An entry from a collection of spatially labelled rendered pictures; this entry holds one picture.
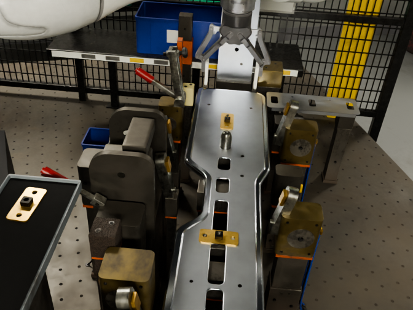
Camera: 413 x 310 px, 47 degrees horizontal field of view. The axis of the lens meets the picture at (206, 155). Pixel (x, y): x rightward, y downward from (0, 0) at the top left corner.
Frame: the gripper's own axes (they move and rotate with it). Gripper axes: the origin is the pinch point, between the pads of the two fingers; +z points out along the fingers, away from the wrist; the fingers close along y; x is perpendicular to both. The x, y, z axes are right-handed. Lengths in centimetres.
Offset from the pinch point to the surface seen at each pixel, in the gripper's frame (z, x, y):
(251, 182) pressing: 13.2, -27.1, 7.1
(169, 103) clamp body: 8.1, -0.9, -16.7
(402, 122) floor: 112, 178, 127
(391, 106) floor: 112, 200, 125
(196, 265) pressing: 13, -55, -4
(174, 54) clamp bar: -7.4, -1.9, -15.4
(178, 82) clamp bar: 0.9, -1.9, -14.3
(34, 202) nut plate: -3, -58, -33
